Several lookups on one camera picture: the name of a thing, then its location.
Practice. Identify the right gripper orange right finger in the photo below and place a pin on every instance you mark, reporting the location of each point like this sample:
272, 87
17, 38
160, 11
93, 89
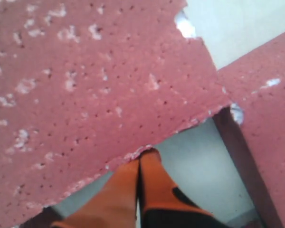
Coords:
162, 203

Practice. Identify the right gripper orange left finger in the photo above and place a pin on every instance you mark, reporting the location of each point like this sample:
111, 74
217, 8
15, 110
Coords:
114, 206

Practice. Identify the red brick with white scuffs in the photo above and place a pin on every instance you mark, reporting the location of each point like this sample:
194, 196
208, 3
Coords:
86, 85

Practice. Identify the back left red brick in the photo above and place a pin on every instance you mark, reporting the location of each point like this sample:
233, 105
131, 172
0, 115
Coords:
256, 83

